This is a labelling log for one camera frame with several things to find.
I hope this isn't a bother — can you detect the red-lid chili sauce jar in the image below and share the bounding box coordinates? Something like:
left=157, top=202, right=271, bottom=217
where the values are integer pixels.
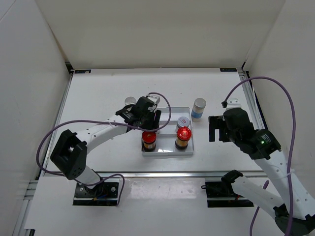
left=141, top=131, right=157, bottom=151
left=175, top=126, right=192, bottom=149

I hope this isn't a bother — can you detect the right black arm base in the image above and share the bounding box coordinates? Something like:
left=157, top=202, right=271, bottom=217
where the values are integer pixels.
left=201, top=170, right=254, bottom=208

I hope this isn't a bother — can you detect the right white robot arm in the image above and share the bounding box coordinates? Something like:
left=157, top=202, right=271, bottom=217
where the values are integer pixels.
left=208, top=108, right=315, bottom=236

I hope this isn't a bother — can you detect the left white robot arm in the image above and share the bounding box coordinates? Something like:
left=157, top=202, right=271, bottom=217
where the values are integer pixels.
left=50, top=94, right=160, bottom=197

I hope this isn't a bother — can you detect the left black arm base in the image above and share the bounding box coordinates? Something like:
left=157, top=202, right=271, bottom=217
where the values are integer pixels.
left=72, top=178, right=120, bottom=207

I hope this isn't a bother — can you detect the left tall silver-capped shaker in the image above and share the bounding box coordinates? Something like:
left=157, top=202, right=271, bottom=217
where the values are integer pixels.
left=125, top=96, right=137, bottom=106

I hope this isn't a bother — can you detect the tall silver-capped shaker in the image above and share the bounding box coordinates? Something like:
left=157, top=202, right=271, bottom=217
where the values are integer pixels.
left=125, top=96, right=137, bottom=106
left=191, top=98, right=206, bottom=122

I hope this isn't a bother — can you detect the right tall silver-capped shaker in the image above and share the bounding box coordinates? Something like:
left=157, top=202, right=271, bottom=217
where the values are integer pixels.
left=191, top=98, right=206, bottom=122

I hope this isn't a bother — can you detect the white divided organizer tray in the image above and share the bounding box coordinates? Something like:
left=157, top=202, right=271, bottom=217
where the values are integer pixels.
left=141, top=107, right=194, bottom=158

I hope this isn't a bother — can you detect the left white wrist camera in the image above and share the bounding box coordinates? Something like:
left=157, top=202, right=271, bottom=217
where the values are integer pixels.
left=146, top=94, right=160, bottom=105

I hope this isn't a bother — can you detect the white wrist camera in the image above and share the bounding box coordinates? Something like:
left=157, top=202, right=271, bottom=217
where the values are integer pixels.
left=225, top=98, right=242, bottom=111
left=146, top=94, right=160, bottom=105

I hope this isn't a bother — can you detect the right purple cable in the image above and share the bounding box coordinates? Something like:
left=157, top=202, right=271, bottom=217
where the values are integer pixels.
left=221, top=76, right=295, bottom=236

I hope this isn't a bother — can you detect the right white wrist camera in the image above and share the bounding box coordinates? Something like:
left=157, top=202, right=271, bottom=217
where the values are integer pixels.
left=225, top=98, right=242, bottom=111

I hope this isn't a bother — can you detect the aluminium right rail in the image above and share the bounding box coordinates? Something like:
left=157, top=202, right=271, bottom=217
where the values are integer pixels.
left=242, top=81, right=267, bottom=129

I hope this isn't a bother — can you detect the aluminium rail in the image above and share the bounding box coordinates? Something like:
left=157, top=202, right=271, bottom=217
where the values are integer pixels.
left=12, top=61, right=74, bottom=236
left=93, top=170, right=269, bottom=178
left=242, top=81, right=267, bottom=129

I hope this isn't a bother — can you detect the aluminium front rail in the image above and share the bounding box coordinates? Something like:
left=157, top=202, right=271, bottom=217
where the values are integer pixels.
left=93, top=170, right=269, bottom=178

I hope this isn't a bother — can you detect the aluminium left rail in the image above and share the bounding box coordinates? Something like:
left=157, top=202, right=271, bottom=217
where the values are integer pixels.
left=12, top=61, right=74, bottom=236

